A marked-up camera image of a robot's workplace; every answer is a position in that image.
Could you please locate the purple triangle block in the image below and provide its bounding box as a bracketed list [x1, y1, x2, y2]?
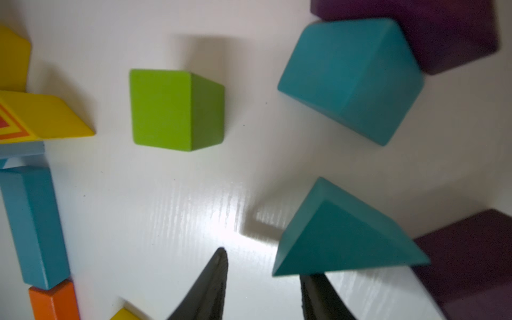
[413, 209, 511, 319]
[310, 0, 500, 75]

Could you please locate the light blue cube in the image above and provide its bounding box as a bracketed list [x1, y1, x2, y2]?
[0, 141, 45, 169]

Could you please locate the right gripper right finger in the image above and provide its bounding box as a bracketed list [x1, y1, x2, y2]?
[299, 273, 356, 320]

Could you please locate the orange rectangular block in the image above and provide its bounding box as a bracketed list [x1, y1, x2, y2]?
[28, 279, 80, 320]

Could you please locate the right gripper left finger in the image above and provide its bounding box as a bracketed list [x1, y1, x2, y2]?
[168, 247, 229, 320]

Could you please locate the yellow rectangular block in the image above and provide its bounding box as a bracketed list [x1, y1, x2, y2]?
[111, 307, 140, 320]

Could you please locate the teal long block diagonal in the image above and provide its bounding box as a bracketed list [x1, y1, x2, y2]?
[1, 166, 71, 290]

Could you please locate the teal trapezoid block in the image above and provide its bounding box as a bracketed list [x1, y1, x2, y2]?
[277, 18, 424, 146]

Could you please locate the green cube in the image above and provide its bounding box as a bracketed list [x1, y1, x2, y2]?
[129, 69, 225, 151]

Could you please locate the teal triangle block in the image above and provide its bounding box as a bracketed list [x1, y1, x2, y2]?
[272, 177, 431, 277]

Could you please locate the yellow triangle block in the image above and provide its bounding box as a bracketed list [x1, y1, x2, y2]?
[1, 91, 95, 144]
[1, 25, 31, 92]

